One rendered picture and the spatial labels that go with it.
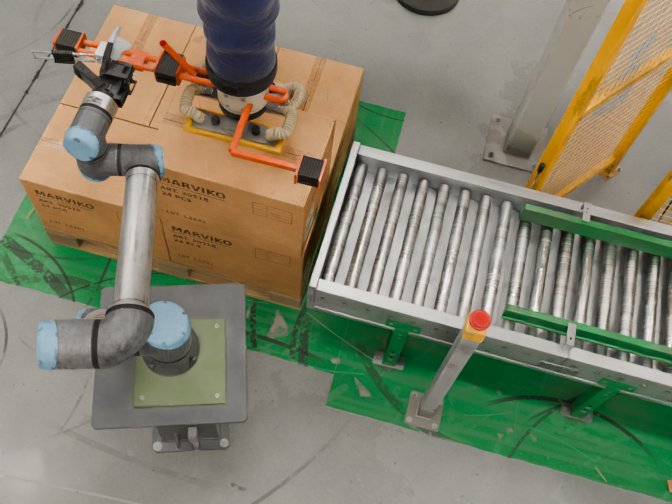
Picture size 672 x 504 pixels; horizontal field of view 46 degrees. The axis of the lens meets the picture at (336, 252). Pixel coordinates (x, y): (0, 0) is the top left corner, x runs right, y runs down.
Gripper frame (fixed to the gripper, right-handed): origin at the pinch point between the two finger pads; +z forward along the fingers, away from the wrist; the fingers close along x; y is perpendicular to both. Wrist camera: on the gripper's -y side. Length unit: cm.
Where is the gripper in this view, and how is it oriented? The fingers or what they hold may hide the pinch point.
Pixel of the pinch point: (121, 44)
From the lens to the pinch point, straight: 234.7
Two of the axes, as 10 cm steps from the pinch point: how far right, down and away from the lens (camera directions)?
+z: 2.3, -8.6, 4.6
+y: 9.7, 2.4, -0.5
